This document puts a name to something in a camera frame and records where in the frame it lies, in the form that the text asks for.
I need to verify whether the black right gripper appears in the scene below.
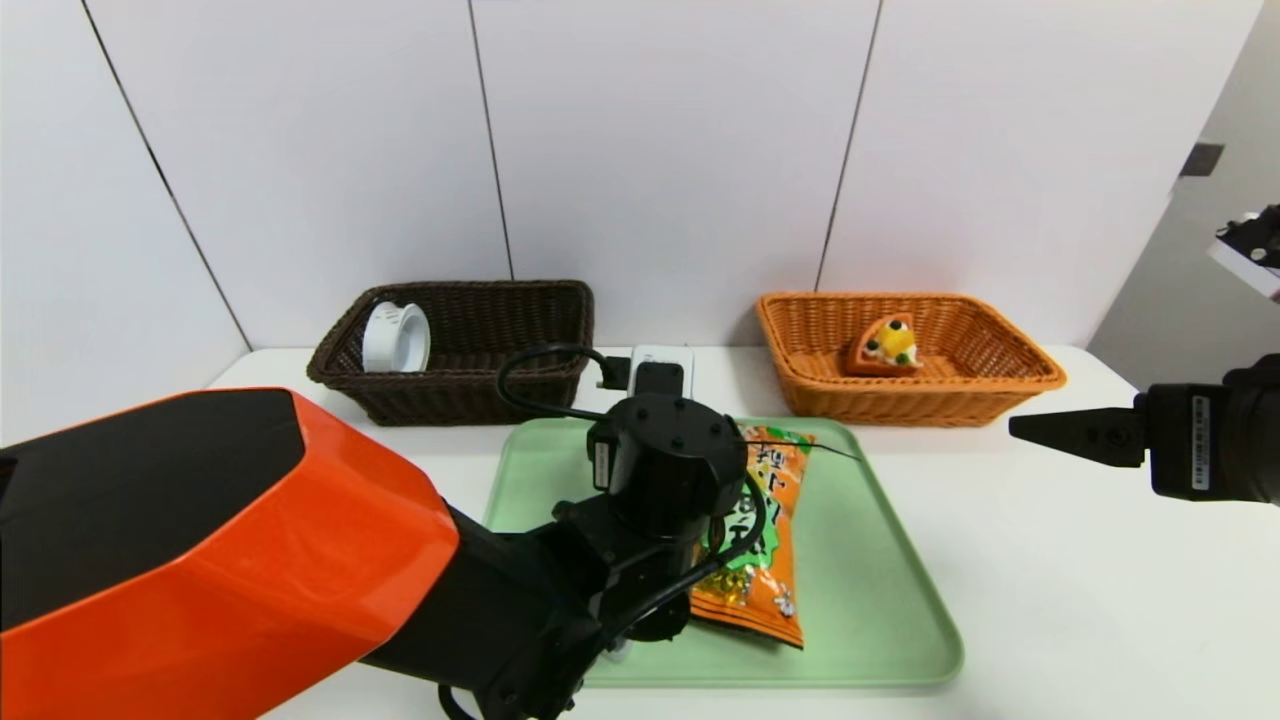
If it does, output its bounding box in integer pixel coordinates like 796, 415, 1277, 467
1008, 354, 1280, 505

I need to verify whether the toy cake slice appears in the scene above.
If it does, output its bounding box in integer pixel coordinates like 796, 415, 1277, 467
846, 313, 923, 378

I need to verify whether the orange snack bag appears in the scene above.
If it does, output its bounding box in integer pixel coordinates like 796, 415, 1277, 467
690, 420, 816, 649

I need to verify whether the white tape roll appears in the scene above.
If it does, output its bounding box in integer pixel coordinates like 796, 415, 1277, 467
362, 302, 432, 374

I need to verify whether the orange wicker basket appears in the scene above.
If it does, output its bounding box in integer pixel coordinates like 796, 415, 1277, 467
756, 291, 1069, 429

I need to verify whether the dark brown wicker basket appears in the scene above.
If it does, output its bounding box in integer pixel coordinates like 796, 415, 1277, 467
306, 279, 597, 428

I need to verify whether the light green plastic tray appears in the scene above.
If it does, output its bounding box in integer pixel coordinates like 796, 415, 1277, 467
483, 417, 966, 689

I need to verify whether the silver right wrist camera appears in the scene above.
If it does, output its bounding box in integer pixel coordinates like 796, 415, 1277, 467
1208, 205, 1280, 301

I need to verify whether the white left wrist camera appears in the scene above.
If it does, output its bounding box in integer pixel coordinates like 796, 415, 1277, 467
628, 345, 697, 401

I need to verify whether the black left camera cable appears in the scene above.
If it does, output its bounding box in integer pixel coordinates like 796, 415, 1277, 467
497, 343, 633, 423

